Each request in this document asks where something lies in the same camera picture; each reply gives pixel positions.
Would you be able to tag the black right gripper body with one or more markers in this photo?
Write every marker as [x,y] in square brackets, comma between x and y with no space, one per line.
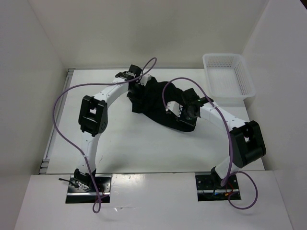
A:
[186,116]

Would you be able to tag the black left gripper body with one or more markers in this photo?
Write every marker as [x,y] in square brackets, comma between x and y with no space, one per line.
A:
[137,92]

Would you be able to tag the black shorts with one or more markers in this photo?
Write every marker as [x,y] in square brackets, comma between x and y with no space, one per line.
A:
[151,104]

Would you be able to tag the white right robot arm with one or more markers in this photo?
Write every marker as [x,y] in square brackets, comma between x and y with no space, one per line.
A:
[246,143]

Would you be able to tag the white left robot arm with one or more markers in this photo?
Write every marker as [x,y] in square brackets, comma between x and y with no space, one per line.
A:
[93,120]

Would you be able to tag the white plastic basket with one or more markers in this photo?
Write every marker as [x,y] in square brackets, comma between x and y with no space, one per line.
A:
[228,76]

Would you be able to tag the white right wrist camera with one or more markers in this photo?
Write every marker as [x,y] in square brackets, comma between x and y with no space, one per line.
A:
[174,108]

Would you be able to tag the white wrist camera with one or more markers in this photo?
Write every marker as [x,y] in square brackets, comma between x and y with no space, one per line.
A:
[144,79]
[174,108]

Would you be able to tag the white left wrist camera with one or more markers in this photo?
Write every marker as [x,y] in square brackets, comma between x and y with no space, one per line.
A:
[144,79]

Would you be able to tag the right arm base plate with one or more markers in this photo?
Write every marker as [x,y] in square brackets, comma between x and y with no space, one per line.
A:
[207,191]

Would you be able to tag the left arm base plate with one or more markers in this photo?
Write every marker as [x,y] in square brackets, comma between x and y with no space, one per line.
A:
[81,194]

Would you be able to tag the aluminium table edge rail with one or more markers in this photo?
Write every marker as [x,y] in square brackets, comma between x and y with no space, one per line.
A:
[53,133]

